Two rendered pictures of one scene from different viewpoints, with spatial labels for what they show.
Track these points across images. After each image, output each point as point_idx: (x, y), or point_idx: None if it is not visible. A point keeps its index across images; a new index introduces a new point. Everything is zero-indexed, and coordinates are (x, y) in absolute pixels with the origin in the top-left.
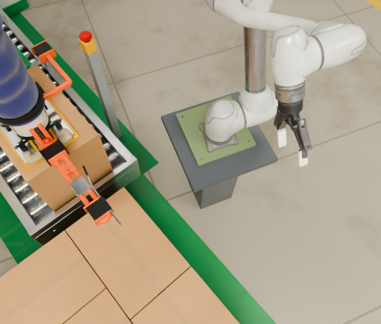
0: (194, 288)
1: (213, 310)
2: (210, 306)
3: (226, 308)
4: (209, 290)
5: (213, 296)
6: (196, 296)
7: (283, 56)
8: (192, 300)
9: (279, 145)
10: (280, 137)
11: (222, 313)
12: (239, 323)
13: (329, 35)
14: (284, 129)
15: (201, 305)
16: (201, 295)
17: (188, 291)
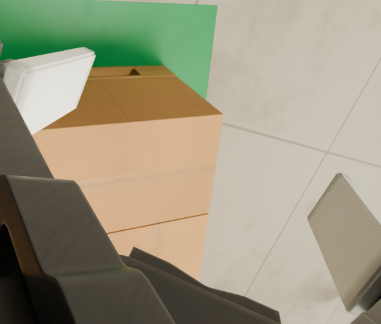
0: (62, 148)
1: (114, 141)
2: (104, 142)
3: (126, 123)
4: (83, 128)
5: (95, 128)
6: (76, 151)
7: None
8: (77, 161)
9: (70, 109)
10: (45, 117)
11: (126, 132)
12: (155, 119)
13: None
14: (22, 92)
15: (93, 153)
16: (81, 143)
17: (61, 157)
